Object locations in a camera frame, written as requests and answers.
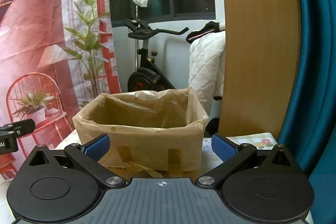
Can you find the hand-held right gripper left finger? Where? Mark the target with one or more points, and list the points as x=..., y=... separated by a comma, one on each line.
x=98, y=145

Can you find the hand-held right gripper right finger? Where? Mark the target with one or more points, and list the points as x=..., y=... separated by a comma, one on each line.
x=223, y=146

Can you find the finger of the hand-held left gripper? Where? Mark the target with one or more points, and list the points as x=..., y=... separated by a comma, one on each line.
x=23, y=126

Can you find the cardboard box with plastic liner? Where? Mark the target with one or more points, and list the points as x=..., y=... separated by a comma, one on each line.
x=147, y=145

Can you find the checked floral tablecloth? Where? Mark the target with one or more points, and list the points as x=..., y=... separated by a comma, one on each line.
x=260, y=142

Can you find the white quilted blanket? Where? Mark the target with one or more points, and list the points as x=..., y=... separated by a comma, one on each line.
x=206, y=69

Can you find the black exercise bike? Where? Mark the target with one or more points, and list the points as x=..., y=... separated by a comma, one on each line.
x=141, y=77

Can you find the printed red backdrop cloth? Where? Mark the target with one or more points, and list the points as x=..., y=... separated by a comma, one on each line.
x=39, y=29

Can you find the teal curtain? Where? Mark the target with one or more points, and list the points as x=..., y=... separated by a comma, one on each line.
x=320, y=56

